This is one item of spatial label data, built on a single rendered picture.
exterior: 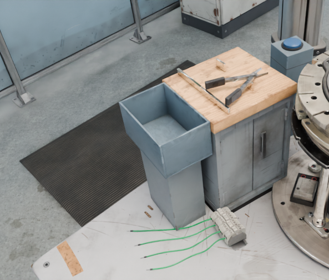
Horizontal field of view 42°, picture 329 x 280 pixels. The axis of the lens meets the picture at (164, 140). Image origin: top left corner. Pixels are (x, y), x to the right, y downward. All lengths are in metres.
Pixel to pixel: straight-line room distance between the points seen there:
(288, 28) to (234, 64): 0.34
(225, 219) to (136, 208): 0.22
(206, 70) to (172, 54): 2.19
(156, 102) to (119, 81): 2.01
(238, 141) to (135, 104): 0.22
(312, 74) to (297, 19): 0.40
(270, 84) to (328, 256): 0.36
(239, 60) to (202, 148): 0.23
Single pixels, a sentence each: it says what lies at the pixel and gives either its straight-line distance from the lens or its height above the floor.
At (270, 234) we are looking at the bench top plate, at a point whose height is 0.78.
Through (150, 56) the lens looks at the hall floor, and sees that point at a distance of 3.13.
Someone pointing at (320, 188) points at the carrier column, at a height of 0.93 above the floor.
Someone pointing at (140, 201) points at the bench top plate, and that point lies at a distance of 1.05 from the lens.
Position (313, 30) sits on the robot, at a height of 0.97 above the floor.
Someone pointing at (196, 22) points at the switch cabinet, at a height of 0.05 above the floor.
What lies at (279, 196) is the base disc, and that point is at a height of 0.80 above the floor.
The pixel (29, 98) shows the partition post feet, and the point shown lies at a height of 0.01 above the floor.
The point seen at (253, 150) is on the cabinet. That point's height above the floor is 0.93.
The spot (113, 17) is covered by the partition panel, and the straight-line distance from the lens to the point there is 3.17.
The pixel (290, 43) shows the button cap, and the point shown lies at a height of 1.04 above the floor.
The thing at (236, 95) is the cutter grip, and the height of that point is 1.09.
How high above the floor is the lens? 1.57
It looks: 41 degrees down
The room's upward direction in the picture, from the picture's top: 10 degrees counter-clockwise
